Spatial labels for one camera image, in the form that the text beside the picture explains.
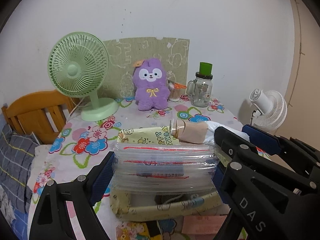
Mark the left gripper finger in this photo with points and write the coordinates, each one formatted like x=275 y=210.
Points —
x=265 y=141
x=233 y=146

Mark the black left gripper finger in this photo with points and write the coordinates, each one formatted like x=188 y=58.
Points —
x=51 y=219
x=231 y=228

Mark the clear zip bags stack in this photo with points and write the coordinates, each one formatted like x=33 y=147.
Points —
x=166 y=169

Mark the white clip fan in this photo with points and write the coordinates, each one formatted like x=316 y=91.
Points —
x=271 y=109

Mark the pink paper card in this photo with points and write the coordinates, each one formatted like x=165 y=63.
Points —
x=202 y=225

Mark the glass mug with green lid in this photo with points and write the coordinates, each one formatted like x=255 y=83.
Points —
x=199 y=89

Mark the yellow cartoon fabric storage box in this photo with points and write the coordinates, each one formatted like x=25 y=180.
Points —
x=143 y=207

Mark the grey plaid bedding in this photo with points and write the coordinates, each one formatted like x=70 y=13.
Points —
x=17 y=154

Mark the toothpick jar with orange lid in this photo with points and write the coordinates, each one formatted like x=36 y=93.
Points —
x=176 y=90

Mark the floral tablecloth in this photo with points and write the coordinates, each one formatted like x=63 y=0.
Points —
x=82 y=145

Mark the yellow cartoon tissue pack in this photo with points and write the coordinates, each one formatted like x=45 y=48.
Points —
x=138 y=231

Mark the wooden chair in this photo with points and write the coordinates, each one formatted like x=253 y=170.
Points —
x=40 y=113

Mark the purple plush toy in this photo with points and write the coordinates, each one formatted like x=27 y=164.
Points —
x=150 y=80

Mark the cartoon patterned cardboard sheet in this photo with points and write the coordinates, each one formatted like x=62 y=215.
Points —
x=123 y=53

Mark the green desk fan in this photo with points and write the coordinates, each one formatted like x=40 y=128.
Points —
x=77 y=67

